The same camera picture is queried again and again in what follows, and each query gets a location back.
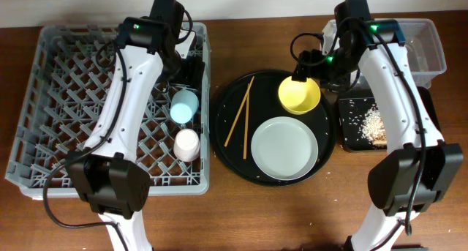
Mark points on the round black serving tray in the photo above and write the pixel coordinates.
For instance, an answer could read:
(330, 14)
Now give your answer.
(264, 104)

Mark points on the pink plastic cup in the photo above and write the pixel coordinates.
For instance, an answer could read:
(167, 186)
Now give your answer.
(187, 145)

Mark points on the grey plastic dishwasher rack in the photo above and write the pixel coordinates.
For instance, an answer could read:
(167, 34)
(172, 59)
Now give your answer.
(66, 91)

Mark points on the clear plastic waste bin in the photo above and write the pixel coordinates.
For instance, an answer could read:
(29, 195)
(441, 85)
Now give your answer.
(426, 58)

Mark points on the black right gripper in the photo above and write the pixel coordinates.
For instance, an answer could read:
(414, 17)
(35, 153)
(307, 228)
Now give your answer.
(309, 65)

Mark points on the black rectangular waste tray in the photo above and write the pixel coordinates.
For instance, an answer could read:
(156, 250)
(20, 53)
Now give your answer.
(352, 108)

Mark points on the light blue plastic cup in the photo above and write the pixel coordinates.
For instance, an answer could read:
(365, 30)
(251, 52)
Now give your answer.
(184, 105)

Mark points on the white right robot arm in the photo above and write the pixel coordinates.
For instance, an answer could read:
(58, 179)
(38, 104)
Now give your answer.
(420, 165)

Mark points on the yellow plastic bowl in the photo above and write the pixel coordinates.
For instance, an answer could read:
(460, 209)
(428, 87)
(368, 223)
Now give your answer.
(298, 97)

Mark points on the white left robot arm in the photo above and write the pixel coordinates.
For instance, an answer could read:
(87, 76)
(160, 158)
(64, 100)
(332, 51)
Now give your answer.
(149, 50)

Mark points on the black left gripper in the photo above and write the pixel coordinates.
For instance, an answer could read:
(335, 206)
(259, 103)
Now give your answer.
(194, 74)

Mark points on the grey round plate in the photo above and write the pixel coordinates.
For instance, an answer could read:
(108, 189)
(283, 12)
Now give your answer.
(284, 148)

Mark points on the pile of food scraps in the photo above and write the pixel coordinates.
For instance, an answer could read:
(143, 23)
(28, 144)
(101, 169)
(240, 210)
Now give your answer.
(372, 128)

